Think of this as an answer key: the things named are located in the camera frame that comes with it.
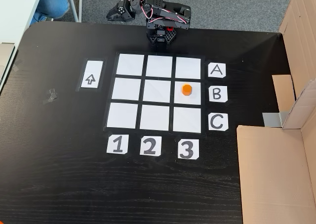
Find brown cardboard screen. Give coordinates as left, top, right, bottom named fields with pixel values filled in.
left=236, top=0, right=316, bottom=224

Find paper sheet number 2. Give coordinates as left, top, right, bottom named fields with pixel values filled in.
left=139, top=135, right=162, bottom=156

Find white paper grid square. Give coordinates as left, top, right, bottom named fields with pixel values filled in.
left=174, top=81, right=201, bottom=105
left=112, top=77, right=142, bottom=101
left=116, top=53, right=145, bottom=76
left=142, top=79, right=171, bottom=103
left=145, top=55, right=173, bottom=78
left=139, top=104, right=170, bottom=131
left=175, top=57, right=201, bottom=80
left=106, top=102, right=139, bottom=129
left=172, top=106, right=202, bottom=133

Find white arrow paper sheet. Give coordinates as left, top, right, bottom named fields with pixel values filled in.
left=80, top=60, right=103, bottom=89

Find paper sheet number 1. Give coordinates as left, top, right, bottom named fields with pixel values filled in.
left=106, top=134, right=128, bottom=155

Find paper sheet letter C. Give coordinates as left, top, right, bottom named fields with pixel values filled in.
left=208, top=112, right=229, bottom=132

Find crumpled clear tape pieces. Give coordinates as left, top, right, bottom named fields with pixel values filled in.
left=43, top=88, right=58, bottom=105

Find round orange token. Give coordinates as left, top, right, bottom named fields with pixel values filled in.
left=181, top=84, right=193, bottom=96

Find paper sheet letter A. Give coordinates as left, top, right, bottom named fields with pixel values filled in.
left=208, top=62, right=227, bottom=79

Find grey tape strip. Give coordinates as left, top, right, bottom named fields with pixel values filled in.
left=262, top=112, right=289, bottom=128

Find paper sheet number 3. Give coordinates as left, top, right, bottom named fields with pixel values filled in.
left=177, top=138, right=199, bottom=160

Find white table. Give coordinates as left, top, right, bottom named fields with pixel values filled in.
left=0, top=0, right=45, bottom=92

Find paper sheet letter B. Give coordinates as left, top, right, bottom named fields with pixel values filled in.
left=209, top=86, right=228, bottom=103

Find person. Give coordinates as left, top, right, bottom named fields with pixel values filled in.
left=30, top=0, right=70, bottom=26

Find grey metal frame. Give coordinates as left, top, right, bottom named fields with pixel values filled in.
left=64, top=0, right=82, bottom=23

